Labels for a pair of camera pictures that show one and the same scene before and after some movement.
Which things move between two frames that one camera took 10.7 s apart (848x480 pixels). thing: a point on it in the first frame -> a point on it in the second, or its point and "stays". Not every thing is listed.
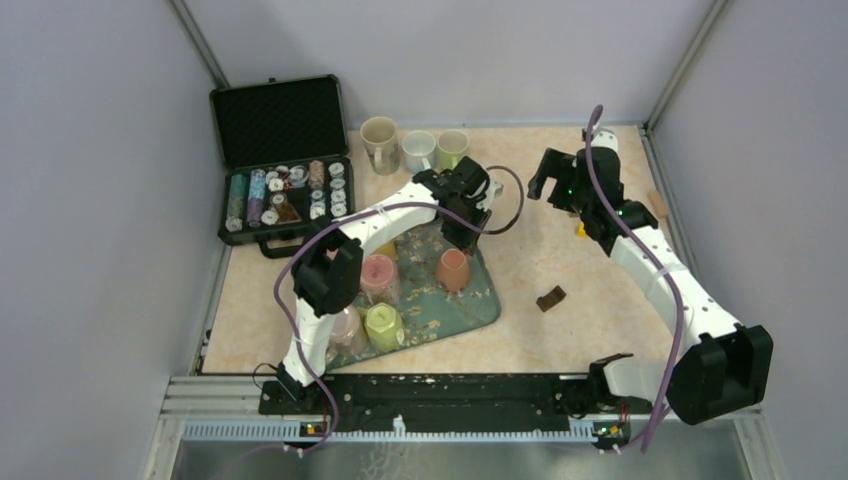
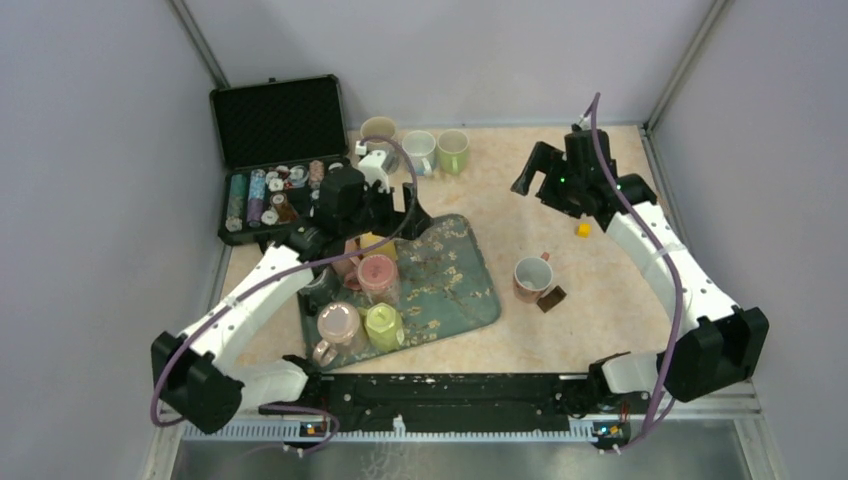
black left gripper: [466, 241] -> [420, 223]
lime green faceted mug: [383, 326] stays
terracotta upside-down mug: [453, 270] -> [532, 276]
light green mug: [451, 147] stays
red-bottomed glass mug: [379, 279] stays
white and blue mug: [419, 151] stays
